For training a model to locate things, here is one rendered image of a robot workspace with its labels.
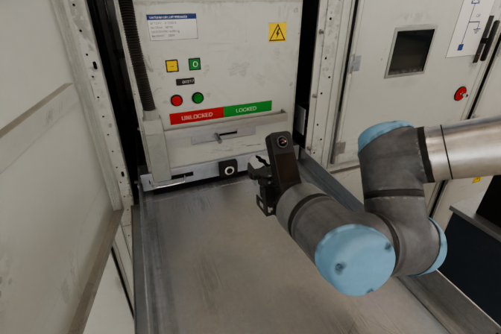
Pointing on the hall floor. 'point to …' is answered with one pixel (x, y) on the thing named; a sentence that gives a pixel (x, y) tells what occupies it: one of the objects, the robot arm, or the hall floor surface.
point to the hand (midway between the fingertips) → (255, 156)
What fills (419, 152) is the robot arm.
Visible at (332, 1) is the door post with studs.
